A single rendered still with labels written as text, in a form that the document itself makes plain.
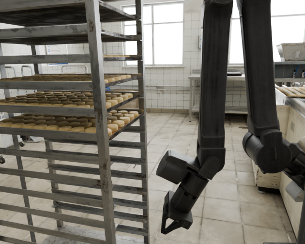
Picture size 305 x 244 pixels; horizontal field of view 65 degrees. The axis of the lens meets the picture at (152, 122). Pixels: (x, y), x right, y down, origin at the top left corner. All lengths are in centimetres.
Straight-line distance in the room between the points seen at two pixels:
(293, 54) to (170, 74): 351
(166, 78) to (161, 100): 52
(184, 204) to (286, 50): 177
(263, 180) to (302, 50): 113
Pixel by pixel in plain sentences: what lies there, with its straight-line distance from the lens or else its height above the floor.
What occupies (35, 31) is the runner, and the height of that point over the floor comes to 132.
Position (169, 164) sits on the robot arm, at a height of 98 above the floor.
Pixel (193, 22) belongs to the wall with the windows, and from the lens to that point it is 534.
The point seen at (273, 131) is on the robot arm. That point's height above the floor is 107.
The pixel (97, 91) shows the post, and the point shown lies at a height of 113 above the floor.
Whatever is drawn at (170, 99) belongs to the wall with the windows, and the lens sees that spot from 544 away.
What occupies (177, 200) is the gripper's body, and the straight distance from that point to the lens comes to 63.
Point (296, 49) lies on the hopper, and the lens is 221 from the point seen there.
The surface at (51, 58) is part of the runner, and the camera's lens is 90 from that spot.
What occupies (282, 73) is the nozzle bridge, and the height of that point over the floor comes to 108.
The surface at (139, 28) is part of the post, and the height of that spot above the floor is 136.
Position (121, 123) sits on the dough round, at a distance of 99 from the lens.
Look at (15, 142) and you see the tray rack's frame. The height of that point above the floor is 82.
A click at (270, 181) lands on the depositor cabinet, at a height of 15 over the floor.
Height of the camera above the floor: 123
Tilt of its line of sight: 15 degrees down
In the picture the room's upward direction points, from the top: 1 degrees counter-clockwise
